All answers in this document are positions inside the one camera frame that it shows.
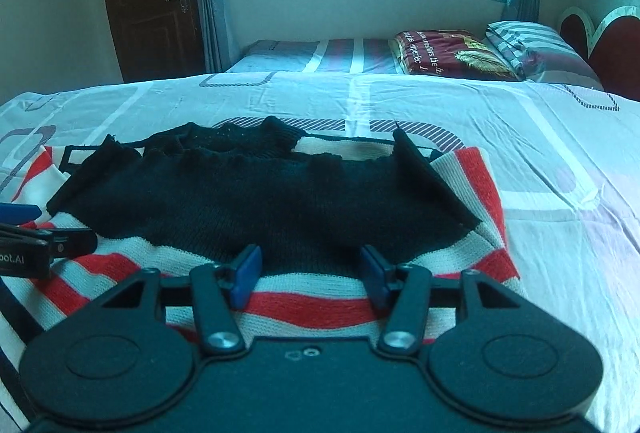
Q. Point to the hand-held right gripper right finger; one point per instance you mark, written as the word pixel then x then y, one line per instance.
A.
pixel 375 283

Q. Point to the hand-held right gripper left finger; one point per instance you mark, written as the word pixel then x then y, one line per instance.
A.
pixel 247 278

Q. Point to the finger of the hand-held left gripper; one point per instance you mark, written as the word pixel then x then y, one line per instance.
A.
pixel 75 243
pixel 17 213

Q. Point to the striped knit sweater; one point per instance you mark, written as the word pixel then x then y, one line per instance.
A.
pixel 300 203

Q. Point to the bed with striped sheet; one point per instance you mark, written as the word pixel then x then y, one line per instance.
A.
pixel 280 55

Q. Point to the bed with patterned sheet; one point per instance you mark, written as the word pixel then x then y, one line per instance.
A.
pixel 550 138

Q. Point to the dark red printed pillow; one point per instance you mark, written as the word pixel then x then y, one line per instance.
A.
pixel 450 55

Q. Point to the grey striped pillow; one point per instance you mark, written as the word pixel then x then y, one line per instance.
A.
pixel 540 50

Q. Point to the red scalloped headboard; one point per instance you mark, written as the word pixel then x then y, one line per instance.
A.
pixel 620 48

